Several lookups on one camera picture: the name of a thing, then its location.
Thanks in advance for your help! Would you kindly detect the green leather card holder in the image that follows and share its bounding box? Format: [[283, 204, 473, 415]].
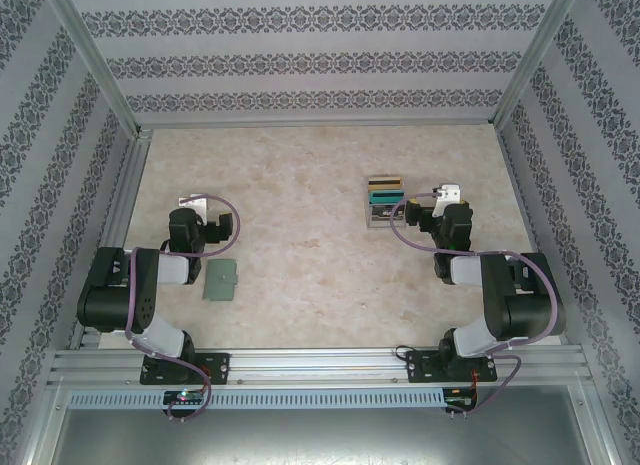
[[202, 258, 239, 302]]

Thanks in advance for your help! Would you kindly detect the teal card black stripe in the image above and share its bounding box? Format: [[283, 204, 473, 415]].
[[368, 189, 405, 207]]

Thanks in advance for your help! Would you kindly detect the left circuit board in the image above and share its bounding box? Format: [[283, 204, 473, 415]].
[[163, 390, 205, 405]]

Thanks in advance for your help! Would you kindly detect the grey metal sheet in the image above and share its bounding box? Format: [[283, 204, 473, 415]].
[[29, 384, 616, 465]]

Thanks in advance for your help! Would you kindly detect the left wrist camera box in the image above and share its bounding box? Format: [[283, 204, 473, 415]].
[[178, 192, 210, 222]]

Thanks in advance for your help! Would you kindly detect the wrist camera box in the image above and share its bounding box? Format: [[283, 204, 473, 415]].
[[178, 192, 210, 222], [430, 183, 462, 217]]

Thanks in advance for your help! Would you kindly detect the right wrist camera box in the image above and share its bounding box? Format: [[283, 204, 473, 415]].
[[430, 183, 462, 217]]

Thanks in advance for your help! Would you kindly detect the aluminium side rail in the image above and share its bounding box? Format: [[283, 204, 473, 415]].
[[487, 125, 571, 346], [67, 129, 154, 351]]

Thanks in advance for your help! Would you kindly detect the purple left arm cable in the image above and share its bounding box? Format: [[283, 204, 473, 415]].
[[123, 194, 245, 422]]

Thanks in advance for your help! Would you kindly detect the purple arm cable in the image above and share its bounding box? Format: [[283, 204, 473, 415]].
[[123, 194, 245, 422], [391, 187, 562, 417]]

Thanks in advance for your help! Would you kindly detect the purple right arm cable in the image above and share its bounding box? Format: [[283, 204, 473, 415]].
[[391, 187, 562, 417]]

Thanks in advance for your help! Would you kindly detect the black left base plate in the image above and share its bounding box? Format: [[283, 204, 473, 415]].
[[139, 352, 231, 386]]

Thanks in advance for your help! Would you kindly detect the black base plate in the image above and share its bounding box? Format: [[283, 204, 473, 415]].
[[139, 352, 231, 386], [405, 349, 499, 385]]

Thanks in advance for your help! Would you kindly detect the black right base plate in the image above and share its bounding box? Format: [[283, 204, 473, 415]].
[[405, 349, 499, 385]]

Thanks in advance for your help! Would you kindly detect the thin aluminium wall rail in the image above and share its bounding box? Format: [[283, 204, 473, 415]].
[[139, 119, 496, 131]]

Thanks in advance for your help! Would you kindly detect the aluminium corner post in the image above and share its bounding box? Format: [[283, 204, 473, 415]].
[[491, 0, 586, 129], [47, 0, 151, 141]]

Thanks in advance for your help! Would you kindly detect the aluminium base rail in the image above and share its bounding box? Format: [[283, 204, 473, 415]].
[[49, 347, 589, 386]]

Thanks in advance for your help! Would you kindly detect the white slotted cable duct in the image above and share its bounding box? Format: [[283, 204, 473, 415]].
[[67, 388, 446, 409]]

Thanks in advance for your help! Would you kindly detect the aluminium frame beam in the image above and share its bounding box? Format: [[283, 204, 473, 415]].
[[9, 377, 69, 465], [569, 377, 626, 465]]

